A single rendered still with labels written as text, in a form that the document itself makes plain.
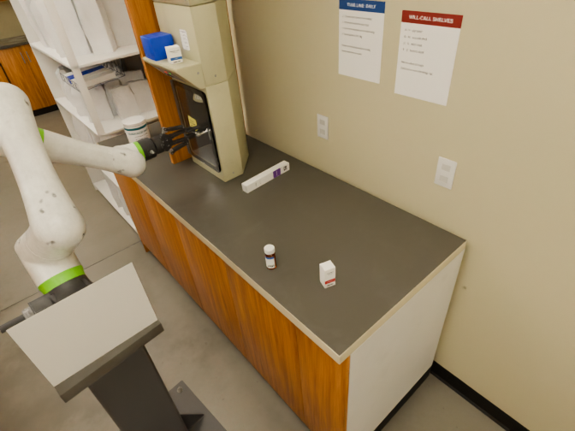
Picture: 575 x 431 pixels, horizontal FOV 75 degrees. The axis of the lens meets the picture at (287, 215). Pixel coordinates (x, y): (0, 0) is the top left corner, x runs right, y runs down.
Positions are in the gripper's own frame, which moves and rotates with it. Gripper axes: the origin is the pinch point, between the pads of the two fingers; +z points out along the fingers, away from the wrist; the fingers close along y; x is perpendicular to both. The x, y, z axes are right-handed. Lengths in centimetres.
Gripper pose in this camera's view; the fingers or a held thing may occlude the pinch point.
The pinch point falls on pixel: (192, 131)
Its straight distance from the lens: 185.3
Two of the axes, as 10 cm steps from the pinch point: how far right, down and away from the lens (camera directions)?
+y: -0.9, -8.1, -5.8
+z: 7.5, -4.4, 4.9
